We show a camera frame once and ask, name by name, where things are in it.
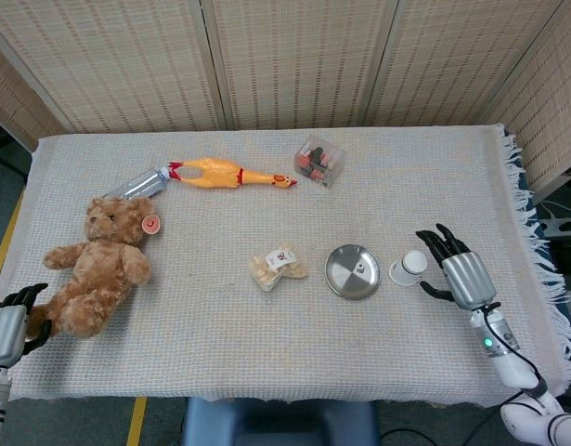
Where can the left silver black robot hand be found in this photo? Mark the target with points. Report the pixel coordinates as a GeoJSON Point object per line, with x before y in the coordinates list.
{"type": "Point", "coordinates": [4, 334]}

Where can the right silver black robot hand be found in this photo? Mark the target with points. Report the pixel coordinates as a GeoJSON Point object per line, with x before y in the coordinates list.
{"type": "Point", "coordinates": [468, 279]}

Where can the white paper cup blue stripe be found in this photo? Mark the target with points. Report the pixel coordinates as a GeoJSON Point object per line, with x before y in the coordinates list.
{"type": "Point", "coordinates": [408, 269]}

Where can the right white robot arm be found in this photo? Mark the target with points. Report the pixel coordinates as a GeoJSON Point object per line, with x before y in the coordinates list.
{"type": "Point", "coordinates": [512, 367]}

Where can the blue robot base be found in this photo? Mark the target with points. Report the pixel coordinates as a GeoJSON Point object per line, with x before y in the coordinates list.
{"type": "Point", "coordinates": [280, 423]}

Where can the round metal plate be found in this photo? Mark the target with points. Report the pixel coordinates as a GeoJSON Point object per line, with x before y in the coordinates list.
{"type": "Point", "coordinates": [345, 279]}

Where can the brown teddy bear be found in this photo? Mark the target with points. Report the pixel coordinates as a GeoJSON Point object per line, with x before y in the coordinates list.
{"type": "Point", "coordinates": [104, 269]}

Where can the woven bamboo screen panel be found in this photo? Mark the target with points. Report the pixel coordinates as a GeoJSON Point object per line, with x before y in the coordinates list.
{"type": "Point", "coordinates": [108, 60]}
{"type": "Point", "coordinates": [549, 107]}
{"type": "Point", "coordinates": [16, 97]}
{"type": "Point", "coordinates": [457, 60]}
{"type": "Point", "coordinates": [303, 60]}

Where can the clear box of batteries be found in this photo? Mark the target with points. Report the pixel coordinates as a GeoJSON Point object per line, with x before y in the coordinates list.
{"type": "Point", "coordinates": [318, 161]}

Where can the clear bag of snacks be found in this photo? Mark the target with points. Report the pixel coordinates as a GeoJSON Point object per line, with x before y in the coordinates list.
{"type": "Point", "coordinates": [276, 269]}

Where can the clear plastic water bottle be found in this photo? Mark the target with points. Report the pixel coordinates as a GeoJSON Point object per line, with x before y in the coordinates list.
{"type": "Point", "coordinates": [136, 185]}

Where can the beige waffle weave tablecloth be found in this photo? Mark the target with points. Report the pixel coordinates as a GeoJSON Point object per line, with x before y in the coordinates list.
{"type": "Point", "coordinates": [243, 339]}

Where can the yellow rubber chicken toy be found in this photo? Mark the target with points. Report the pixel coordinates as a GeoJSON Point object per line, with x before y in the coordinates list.
{"type": "Point", "coordinates": [215, 173]}

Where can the grey white floor bracket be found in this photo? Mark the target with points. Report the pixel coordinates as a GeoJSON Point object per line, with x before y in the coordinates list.
{"type": "Point", "coordinates": [558, 227]}

